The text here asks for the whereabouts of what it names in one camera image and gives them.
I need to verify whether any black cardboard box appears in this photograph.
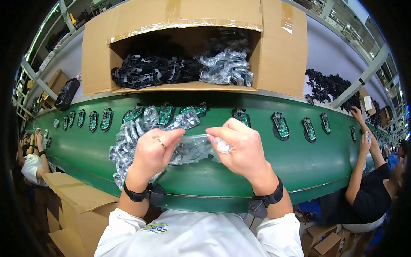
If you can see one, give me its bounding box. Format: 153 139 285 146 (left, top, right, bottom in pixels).
54 78 81 112

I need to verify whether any grey metal frame post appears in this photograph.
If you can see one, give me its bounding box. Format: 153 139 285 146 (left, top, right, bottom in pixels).
331 43 391 109

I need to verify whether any clear plastic bag with frames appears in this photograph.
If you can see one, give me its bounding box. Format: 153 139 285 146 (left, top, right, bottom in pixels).
197 48 254 87

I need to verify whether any cardboard box with white sheet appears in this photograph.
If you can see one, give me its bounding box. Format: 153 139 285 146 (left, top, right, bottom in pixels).
358 87 378 117

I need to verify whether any grey metal shelf rack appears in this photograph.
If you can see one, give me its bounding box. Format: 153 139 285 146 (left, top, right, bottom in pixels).
12 60 59 120

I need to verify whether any black wrist band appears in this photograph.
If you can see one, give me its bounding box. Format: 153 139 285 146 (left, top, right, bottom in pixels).
123 180 166 207
247 176 284 220

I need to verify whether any large open cardboard carton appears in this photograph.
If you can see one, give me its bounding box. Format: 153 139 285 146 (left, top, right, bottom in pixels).
81 0 308 99

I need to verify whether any heap of black plastic frames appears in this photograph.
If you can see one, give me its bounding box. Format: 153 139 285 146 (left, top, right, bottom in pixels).
111 54 204 90

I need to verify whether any pile of loose black parts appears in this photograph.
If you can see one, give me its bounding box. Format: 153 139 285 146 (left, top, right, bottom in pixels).
304 69 383 126

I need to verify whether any person's left hand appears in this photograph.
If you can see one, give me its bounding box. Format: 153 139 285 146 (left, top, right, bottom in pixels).
126 128 186 193

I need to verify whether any person's body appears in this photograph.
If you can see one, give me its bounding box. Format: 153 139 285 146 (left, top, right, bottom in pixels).
94 208 304 257

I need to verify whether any brown cardboard carton with flaps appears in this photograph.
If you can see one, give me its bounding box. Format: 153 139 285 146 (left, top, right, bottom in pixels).
42 172 120 257

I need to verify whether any row of green circuit boards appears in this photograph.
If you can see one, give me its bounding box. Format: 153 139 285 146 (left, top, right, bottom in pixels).
63 102 390 145

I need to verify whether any person's right hand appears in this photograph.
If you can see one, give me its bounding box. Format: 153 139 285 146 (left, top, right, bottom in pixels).
205 117 280 195

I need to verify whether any clear bag of black parts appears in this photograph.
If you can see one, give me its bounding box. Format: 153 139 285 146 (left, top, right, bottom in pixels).
109 106 232 191

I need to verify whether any stack of brown cartons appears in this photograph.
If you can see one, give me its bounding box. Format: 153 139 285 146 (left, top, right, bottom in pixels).
37 70 70 110

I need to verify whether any heap of small cardboard boxes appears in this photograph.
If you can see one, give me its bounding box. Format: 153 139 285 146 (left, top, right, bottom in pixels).
300 223 355 257

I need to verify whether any green conveyor belt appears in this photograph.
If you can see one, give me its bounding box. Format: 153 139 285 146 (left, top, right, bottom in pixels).
26 93 396 213

